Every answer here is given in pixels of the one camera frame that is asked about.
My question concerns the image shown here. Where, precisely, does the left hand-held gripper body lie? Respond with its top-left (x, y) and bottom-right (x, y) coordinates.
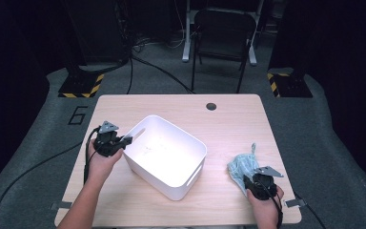
top-left (92, 120), bottom-right (124, 157)

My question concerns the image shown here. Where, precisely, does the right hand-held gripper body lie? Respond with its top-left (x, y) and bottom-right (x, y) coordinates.
top-left (246, 165), bottom-right (284, 201)

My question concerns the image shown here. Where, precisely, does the light blue towel cloth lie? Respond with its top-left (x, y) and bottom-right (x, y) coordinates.
top-left (227, 142), bottom-right (261, 197)

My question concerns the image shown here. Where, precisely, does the white plastic storage bin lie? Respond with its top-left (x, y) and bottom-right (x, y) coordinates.
top-left (122, 114), bottom-right (208, 201)

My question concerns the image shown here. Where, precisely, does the person's right hand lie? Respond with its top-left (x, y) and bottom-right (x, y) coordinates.
top-left (247, 186), bottom-right (285, 224)

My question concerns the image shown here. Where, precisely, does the person's left hand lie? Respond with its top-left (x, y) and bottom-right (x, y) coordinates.
top-left (86, 140), bottom-right (125, 184)

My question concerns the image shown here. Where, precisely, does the grey tape strip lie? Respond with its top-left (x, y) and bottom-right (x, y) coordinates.
top-left (50, 200), bottom-right (73, 211)
top-left (284, 198), bottom-right (308, 208)

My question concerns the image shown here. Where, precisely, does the black yellow striped stand base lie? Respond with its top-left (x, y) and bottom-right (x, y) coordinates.
top-left (266, 72), bottom-right (314, 98)
top-left (57, 72), bottom-right (105, 99)

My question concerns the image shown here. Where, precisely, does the dark curtain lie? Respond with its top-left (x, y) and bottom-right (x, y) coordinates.
top-left (0, 0), bottom-right (77, 199)
top-left (268, 0), bottom-right (366, 211)

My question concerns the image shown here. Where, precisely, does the white desk leg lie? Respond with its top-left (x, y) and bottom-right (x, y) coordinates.
top-left (181, 0), bottom-right (193, 62)
top-left (247, 0), bottom-right (265, 67)

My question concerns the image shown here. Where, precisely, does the dark equipment cabinet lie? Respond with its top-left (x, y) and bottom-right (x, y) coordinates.
top-left (61, 0), bottom-right (132, 65)

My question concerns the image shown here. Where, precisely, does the black folding chair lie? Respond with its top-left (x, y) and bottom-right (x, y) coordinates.
top-left (190, 8), bottom-right (257, 94)

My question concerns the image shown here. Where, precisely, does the left hand-held gripper black cable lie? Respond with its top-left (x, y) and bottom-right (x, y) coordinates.
top-left (83, 126), bottom-right (101, 185)

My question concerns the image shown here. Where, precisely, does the hand-held gripper black cable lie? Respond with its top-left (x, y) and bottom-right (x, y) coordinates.
top-left (256, 179), bottom-right (284, 229)
top-left (83, 126), bottom-right (101, 185)

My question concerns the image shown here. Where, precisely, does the right hand-held gripper black cable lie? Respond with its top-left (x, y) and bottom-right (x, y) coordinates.
top-left (256, 179), bottom-right (284, 229)

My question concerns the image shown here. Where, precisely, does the black floor cable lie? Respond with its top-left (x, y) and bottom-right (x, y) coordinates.
top-left (0, 141), bottom-right (84, 229)
top-left (132, 55), bottom-right (196, 95)
top-left (294, 192), bottom-right (327, 229)
top-left (126, 56), bottom-right (133, 95)

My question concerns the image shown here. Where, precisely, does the tangle of thin cables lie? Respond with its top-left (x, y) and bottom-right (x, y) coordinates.
top-left (132, 30), bottom-right (185, 53)

